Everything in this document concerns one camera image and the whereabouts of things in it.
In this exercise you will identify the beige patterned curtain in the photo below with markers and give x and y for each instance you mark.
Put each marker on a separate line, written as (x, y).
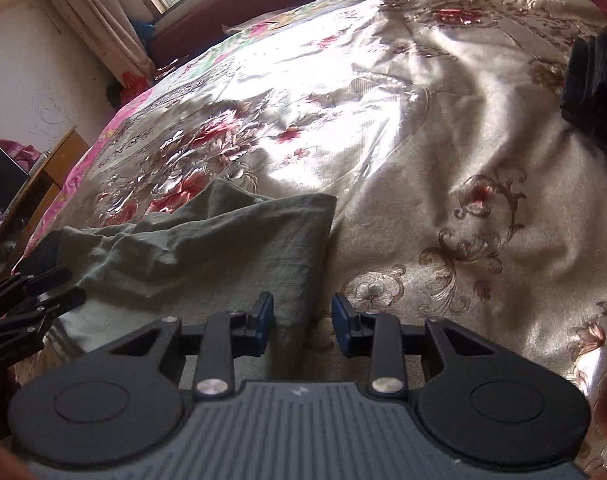
(98, 10)

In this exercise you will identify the floral satin bedspread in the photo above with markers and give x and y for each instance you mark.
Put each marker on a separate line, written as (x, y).
(433, 160)

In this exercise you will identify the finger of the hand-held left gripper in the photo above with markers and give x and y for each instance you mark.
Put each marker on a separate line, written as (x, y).
(43, 280)
(58, 300)

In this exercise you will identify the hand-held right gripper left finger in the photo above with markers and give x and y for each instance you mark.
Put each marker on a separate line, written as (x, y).
(262, 322)

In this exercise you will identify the pink cloth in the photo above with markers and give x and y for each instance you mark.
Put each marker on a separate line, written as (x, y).
(26, 152)

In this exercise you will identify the black cloth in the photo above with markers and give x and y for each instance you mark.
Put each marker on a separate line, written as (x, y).
(41, 257)

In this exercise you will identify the green pants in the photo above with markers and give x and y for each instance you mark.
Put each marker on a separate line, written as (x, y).
(208, 260)

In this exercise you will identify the red bag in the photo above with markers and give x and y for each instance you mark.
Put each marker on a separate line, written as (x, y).
(133, 82)

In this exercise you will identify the dark cloth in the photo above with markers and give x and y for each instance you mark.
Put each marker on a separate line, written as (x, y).
(596, 90)

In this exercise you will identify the wooden desk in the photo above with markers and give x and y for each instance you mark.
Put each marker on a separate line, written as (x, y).
(58, 170)

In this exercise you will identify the blue bag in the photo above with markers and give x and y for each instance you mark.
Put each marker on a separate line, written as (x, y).
(144, 32)

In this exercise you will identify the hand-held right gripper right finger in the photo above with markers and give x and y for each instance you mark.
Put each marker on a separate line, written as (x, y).
(344, 324)

